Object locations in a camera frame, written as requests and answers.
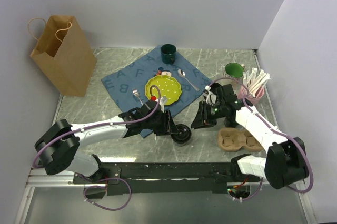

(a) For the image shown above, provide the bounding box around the silver spoon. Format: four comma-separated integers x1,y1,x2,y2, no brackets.
177,69,200,91

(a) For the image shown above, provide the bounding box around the floral mug green inside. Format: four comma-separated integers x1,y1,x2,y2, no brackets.
223,63,245,85

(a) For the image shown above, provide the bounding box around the green polka dot plate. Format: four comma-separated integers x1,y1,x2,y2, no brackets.
145,75,182,106

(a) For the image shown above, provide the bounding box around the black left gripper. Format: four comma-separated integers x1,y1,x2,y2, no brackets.
143,110,179,136

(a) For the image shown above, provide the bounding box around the dark translucent takeout cup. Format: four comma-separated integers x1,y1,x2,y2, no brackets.
174,142,190,147

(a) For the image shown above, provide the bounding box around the black takeout cup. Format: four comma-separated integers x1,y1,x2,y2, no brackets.
224,117,237,128

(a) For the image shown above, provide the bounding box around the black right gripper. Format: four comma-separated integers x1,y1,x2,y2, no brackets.
190,100,225,129

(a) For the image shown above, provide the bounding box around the blue letter placemat cloth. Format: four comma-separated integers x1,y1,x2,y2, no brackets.
102,46,211,117

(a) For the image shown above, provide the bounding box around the cartoon mouse coaster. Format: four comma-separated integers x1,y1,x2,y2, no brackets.
156,67,172,77

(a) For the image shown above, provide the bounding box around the brown paper bag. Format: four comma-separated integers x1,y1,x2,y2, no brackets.
30,15,97,97

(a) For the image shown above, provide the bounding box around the silver fork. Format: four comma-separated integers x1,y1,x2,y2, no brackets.
132,88,143,105

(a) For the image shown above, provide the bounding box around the white wrapped straws bundle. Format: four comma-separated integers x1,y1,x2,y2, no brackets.
243,68,271,98

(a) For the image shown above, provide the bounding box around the black base frame rail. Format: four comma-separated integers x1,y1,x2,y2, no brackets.
73,162,260,196

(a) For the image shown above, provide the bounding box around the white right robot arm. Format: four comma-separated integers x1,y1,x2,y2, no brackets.
191,84,313,189

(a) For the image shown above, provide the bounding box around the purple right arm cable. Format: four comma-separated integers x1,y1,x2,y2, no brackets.
207,77,314,202

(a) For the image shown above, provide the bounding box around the black cup lid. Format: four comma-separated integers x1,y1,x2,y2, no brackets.
171,124,192,142

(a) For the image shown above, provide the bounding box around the dark green mug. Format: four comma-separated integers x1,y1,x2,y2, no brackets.
161,44,177,64

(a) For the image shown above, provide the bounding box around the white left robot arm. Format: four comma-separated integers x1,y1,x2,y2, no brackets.
34,101,179,183

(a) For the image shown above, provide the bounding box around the brown pulp cup carrier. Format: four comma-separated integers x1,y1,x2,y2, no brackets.
217,128,263,152

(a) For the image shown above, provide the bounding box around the pink straw holder cup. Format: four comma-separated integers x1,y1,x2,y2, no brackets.
236,86,265,106

